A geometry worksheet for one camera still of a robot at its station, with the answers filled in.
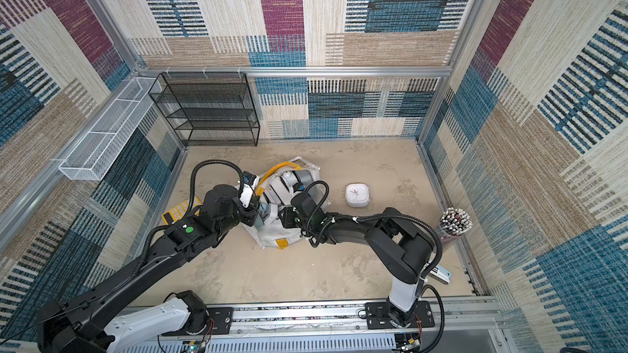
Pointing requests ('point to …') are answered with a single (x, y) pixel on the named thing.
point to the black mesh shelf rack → (208, 109)
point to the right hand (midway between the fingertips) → (285, 215)
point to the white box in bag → (277, 190)
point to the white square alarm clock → (357, 194)
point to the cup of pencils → (453, 223)
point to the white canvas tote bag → (267, 230)
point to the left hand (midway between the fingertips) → (259, 196)
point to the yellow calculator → (180, 212)
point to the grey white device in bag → (305, 176)
